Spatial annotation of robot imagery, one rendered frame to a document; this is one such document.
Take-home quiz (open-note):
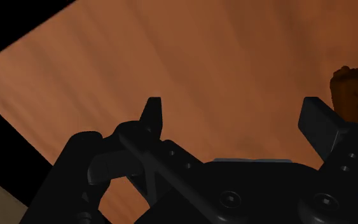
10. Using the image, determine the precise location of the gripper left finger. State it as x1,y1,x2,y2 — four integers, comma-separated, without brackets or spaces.
20,96,205,224

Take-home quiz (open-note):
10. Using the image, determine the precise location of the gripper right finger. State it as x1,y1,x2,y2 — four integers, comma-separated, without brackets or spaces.
297,96,358,195

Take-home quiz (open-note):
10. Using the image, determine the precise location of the brown rough cylinder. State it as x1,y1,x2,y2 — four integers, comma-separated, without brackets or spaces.
329,65,358,204

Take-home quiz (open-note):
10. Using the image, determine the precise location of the brown wooden table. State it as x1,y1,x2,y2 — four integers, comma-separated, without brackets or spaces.
0,0,358,224

